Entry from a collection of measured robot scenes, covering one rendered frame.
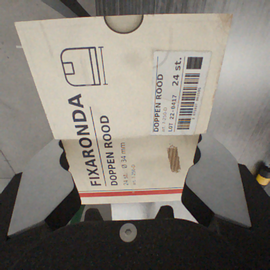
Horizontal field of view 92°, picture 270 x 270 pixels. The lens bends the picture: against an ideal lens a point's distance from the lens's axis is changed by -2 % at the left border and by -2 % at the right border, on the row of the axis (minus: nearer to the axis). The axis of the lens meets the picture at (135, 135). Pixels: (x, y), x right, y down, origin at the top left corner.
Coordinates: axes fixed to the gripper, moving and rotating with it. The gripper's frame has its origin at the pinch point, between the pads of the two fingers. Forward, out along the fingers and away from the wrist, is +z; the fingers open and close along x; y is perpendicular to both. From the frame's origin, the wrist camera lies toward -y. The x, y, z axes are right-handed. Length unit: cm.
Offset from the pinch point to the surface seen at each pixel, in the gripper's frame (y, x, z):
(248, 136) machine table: 12.4, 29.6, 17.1
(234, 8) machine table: -12.9, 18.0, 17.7
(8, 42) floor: -20, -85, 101
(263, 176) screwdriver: 25.1, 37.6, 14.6
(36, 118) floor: 38, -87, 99
